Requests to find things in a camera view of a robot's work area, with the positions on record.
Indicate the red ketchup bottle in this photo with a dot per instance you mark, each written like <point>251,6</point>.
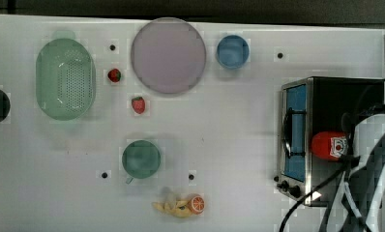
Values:
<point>329,145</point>

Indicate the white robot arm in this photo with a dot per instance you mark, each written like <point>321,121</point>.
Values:
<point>364,184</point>

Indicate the silver toaster oven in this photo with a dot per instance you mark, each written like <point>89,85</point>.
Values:
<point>310,106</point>

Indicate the light red toy strawberry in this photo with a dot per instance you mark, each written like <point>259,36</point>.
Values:
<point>138,105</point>

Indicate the lilac round plate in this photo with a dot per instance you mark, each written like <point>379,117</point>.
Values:
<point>168,55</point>

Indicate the green mug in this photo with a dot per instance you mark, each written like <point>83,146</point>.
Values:
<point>141,159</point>

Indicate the blue cup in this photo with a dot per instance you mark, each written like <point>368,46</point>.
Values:
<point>232,52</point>

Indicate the toy orange half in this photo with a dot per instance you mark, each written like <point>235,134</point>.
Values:
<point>197,204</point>

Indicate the dark red toy strawberry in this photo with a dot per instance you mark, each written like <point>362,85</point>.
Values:
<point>114,75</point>

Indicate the peeled toy banana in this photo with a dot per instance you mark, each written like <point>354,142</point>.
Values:
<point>172,205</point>

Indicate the green perforated colander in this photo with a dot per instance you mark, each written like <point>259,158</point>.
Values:
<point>65,77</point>

